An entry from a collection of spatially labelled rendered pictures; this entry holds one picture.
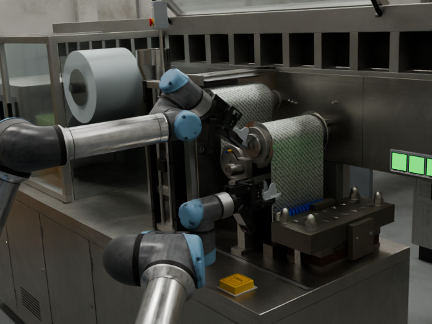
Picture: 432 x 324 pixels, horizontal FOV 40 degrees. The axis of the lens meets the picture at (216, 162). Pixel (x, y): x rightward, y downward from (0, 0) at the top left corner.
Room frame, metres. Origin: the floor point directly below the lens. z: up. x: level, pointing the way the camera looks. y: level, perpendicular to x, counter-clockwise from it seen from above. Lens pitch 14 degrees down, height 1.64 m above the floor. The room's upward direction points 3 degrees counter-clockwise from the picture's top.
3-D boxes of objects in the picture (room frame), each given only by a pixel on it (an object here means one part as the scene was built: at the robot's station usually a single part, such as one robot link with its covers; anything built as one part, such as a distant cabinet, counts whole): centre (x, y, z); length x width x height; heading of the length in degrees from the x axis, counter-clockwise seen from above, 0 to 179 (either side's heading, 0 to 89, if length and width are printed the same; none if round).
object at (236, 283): (1.53, -0.04, 0.91); 0.07 x 0.07 x 0.02; 38
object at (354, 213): (1.76, -0.37, 1.00); 0.40 x 0.16 x 0.06; 128
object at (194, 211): (1.59, 0.05, 1.11); 0.11 x 0.08 x 0.09; 128
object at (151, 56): (2.44, 0.23, 1.50); 0.14 x 0.14 x 0.06
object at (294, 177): (1.83, -0.26, 1.11); 0.23 x 0.01 x 0.18; 128
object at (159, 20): (2.26, 0.19, 1.66); 0.07 x 0.07 x 0.10; 13
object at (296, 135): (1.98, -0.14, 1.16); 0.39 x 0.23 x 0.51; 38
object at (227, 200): (1.64, -0.01, 1.11); 0.08 x 0.05 x 0.08; 38
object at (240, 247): (1.81, -0.07, 1.05); 0.06 x 0.05 x 0.31; 128
